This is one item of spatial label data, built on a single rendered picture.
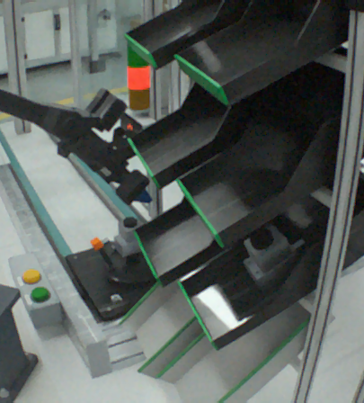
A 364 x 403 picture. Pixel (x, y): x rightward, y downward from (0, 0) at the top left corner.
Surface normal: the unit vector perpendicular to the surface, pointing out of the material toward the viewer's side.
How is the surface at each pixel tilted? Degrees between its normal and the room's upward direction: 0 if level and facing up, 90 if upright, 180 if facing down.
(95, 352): 90
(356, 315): 0
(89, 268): 0
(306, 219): 25
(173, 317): 45
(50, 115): 74
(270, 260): 89
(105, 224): 0
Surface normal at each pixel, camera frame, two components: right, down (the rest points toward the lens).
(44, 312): 0.48, 0.44
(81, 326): 0.00, -0.87
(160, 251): -0.40, -0.72
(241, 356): -0.67, -0.50
